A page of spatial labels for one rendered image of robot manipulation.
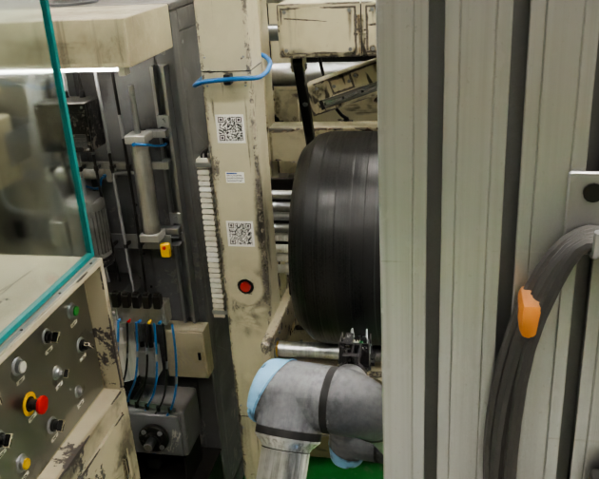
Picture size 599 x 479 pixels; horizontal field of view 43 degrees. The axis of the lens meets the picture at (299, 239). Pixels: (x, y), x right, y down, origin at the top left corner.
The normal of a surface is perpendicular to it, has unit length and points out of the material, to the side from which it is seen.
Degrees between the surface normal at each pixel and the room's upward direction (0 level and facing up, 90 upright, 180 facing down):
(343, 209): 53
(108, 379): 90
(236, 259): 90
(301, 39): 90
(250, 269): 90
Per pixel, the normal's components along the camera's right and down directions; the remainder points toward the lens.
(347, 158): -0.14, -0.66
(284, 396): -0.31, -0.23
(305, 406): -0.34, 0.04
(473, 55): -0.19, 0.40
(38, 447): 0.98, 0.03
